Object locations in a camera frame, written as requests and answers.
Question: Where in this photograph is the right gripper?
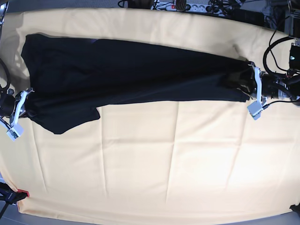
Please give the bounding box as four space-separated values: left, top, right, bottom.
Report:
0 91 23 119

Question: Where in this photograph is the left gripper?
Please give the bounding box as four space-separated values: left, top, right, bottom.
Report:
249 72 291 100

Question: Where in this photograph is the black T-shirt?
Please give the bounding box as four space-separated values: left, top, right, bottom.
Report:
21 34 251 135

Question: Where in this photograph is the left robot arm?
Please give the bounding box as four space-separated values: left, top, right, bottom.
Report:
251 0 300 107

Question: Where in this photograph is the black power adapter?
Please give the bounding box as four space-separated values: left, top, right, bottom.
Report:
231 8 264 26

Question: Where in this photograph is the black red table clamp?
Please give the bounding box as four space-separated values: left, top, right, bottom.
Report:
0 182 30 217

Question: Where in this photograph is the yellow tablecloth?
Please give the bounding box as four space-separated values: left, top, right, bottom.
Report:
0 8 300 225

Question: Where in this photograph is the white power strip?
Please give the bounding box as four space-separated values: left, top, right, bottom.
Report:
151 1 225 16

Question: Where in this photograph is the black clamp at corner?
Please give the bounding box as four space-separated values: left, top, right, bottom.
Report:
290 204 300 217

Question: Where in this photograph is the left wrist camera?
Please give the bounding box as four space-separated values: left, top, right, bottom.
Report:
247 101 263 120

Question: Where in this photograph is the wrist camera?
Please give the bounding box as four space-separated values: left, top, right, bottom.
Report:
7 124 23 142
247 101 263 120

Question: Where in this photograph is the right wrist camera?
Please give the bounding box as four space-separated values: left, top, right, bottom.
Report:
7 124 23 142

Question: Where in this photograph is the black cable bundle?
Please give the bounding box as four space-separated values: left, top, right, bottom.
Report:
206 0 249 15

